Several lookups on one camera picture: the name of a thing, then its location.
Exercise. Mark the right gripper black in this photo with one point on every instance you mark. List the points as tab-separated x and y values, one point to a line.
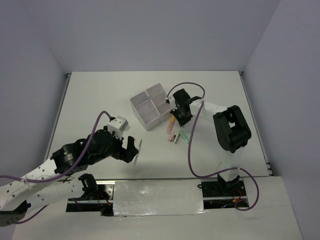
182	122

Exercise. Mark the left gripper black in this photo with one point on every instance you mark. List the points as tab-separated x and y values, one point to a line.
126	155

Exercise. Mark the green gel pen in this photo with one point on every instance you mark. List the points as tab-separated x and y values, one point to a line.
139	150

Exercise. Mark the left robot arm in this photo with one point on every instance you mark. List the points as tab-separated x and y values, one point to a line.
50	182

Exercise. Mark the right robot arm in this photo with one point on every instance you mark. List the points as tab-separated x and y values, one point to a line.
231	129

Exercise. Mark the pink orange highlighter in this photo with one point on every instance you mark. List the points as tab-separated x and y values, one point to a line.
170	125

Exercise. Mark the pink mini stapler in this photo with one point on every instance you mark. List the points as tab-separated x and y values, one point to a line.
173	137

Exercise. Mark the right white divided container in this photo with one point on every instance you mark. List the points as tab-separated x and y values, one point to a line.
158	96

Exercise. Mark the white divided container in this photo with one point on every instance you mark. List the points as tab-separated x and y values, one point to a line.
145	111
158	96

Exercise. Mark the left white divided container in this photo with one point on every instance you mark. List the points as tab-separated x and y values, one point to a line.
145	111

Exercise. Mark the silver foil sheet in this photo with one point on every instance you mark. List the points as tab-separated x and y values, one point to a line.
157	198

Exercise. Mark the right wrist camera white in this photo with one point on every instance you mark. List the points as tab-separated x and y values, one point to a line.
170	101

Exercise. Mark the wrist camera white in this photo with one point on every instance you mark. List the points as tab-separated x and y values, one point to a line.
170	101
117	127

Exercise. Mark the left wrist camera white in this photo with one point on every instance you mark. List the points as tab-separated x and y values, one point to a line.
117	127

